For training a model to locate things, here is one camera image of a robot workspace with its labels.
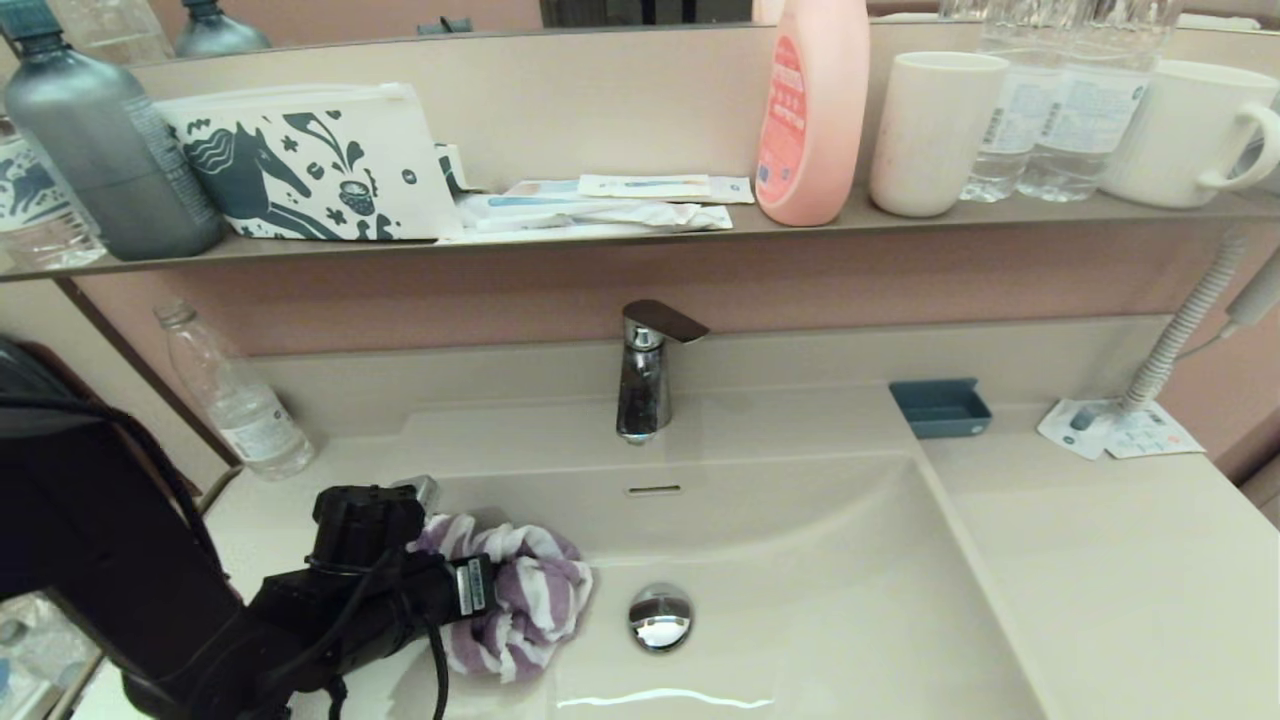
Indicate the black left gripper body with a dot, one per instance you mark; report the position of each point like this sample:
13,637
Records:
400,605

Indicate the purple white striped towel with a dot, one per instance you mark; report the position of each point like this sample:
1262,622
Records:
540,590

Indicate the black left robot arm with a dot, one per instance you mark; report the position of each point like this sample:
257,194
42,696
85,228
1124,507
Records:
90,520

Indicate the chrome sink drain stopper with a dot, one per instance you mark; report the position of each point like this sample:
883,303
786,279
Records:
660,615

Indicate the chrome faucet body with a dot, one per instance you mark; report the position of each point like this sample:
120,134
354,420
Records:
645,395

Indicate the beige sink basin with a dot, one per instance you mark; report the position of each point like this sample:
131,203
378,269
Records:
820,600

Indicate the clear water bottle without cap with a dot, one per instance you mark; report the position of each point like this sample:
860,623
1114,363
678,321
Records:
242,410

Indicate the plastic wrapped water bottle pack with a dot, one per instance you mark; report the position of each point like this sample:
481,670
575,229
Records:
30,650

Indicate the long flat white packet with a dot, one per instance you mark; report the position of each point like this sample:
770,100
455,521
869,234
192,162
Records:
600,236

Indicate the small white blue box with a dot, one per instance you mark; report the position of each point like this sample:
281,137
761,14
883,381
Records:
452,170

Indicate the crumpled white toothbrush wrapper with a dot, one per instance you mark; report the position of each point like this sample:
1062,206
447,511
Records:
600,214

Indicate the white pouch blue horse print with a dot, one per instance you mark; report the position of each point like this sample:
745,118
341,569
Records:
300,170

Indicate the flat white blue packet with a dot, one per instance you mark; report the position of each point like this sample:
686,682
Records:
735,192

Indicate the grey bottle teal cap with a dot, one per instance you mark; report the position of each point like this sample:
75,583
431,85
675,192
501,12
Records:
105,150

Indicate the blue soap dish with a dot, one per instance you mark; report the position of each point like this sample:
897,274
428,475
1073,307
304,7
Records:
940,412

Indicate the pink lotion bottle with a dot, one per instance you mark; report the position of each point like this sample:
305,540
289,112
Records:
815,120

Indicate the white sachet blue print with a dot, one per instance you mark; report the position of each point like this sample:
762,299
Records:
1075,428

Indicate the white tumbler cup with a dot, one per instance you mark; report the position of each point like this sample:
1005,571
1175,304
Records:
930,140

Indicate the clear water bottle white label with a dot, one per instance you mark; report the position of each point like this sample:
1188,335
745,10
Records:
1000,130
1090,120

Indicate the white sachet red mark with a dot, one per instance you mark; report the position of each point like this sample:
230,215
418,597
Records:
1155,437

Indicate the grey wall shelf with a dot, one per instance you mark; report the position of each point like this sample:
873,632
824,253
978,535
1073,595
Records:
600,243

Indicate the wall mirror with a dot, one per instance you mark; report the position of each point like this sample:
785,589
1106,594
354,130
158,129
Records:
600,12

